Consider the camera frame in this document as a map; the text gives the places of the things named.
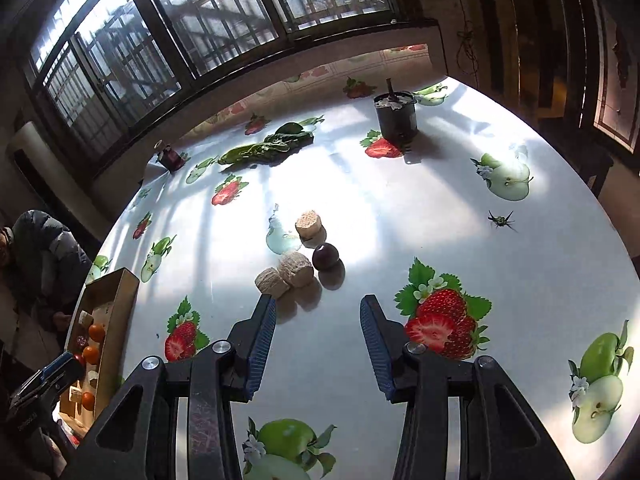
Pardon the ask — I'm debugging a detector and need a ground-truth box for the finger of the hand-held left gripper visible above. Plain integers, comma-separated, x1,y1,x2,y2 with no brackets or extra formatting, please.
10,352,86,408

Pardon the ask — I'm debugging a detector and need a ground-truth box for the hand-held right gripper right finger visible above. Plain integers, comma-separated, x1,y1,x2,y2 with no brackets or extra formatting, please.
359,294,576,480

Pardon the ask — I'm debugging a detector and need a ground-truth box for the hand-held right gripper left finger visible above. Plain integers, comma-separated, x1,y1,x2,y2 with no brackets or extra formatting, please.
65,294,278,480

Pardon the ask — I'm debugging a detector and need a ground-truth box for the cardboard box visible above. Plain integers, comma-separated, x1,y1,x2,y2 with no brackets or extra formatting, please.
59,267,141,430

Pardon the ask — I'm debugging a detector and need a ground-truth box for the dark purple passion fruit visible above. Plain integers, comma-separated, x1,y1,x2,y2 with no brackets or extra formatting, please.
312,242,341,272

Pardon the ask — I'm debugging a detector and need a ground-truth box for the small green calyx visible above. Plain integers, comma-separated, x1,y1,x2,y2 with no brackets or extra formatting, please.
487,209,519,234

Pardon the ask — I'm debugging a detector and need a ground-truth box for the green leafy vegetable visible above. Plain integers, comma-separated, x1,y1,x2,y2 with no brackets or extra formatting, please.
217,122,316,166

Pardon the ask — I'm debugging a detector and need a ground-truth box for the small dark red jar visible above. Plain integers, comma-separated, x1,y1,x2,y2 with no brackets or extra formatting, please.
157,144,185,174

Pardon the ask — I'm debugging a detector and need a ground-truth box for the black container with stick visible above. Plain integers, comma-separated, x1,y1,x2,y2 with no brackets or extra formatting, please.
372,77,420,145

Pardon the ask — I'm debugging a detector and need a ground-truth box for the barred window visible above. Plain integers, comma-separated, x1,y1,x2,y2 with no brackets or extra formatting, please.
20,0,426,171

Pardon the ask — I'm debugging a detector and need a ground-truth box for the dark wooden glazed door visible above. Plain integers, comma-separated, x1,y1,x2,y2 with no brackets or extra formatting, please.
475,0,640,186

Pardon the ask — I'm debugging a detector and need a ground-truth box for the hanging dark cable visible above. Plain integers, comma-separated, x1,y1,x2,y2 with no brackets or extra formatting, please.
457,0,481,73

